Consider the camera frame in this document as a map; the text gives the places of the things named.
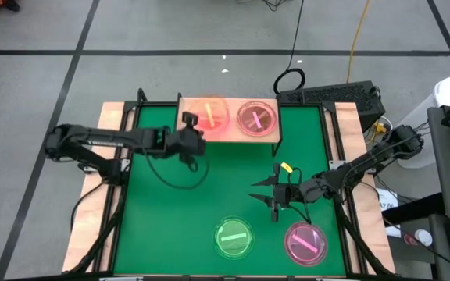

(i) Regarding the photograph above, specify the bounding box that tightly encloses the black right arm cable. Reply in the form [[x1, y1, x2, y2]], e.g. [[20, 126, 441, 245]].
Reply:
[[287, 166, 314, 226]]

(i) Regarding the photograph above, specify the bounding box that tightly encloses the white paper sheet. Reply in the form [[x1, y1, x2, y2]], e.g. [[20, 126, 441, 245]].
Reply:
[[375, 187, 401, 239]]

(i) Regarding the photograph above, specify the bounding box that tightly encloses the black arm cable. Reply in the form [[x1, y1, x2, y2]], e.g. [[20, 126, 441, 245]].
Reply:
[[287, 166, 314, 226], [142, 150, 210, 191]]

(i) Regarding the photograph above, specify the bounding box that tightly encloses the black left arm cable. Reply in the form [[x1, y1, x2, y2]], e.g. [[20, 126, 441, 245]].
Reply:
[[142, 150, 210, 191]]

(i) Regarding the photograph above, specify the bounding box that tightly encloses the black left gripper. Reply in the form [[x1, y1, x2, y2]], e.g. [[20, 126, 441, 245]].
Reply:
[[171, 112, 208, 165]]

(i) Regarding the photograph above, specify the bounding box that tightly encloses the wooden shelf black metal frame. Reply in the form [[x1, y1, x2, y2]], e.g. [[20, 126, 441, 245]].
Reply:
[[176, 96, 284, 157]]

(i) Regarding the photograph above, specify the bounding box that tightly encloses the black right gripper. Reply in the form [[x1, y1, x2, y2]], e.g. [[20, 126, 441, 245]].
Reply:
[[247, 162, 303, 222]]

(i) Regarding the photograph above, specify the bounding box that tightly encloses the black looped power cable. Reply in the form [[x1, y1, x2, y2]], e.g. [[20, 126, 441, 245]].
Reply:
[[272, 0, 307, 96]]

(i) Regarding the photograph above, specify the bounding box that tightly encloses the white round lid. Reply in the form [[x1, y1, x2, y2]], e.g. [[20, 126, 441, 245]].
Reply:
[[414, 228, 433, 247]]

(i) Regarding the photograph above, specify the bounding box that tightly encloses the yellow power plug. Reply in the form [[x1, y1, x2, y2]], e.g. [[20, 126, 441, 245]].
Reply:
[[371, 120, 388, 136]]

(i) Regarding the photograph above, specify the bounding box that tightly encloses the green table mat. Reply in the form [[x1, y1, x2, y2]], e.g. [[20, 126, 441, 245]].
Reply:
[[113, 105, 347, 276]]

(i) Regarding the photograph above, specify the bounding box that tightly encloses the transparent pink plastic plate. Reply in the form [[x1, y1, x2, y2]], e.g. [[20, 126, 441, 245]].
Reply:
[[235, 100, 278, 137], [283, 220, 329, 268], [188, 95, 232, 133]]

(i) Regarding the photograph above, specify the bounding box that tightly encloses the yellow hanging cable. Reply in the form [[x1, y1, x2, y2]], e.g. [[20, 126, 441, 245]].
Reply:
[[345, 0, 373, 85]]

